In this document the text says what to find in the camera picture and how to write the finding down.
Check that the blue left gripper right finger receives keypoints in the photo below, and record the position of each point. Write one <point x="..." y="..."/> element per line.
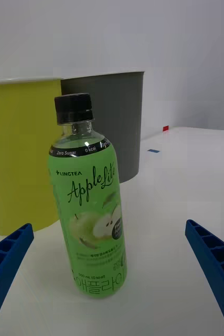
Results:
<point x="219" y="265"/>

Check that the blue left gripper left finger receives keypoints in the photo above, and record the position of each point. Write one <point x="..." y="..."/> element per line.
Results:
<point x="4" y="265"/>

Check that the green apple drink bottle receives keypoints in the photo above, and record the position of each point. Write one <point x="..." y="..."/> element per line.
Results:
<point x="90" y="215"/>

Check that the yellow-green plastic bin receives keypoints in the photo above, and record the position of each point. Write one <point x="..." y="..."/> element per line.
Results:
<point x="17" y="157"/>

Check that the grey plastic bin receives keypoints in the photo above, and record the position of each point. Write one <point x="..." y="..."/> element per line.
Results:
<point x="117" y="118"/>

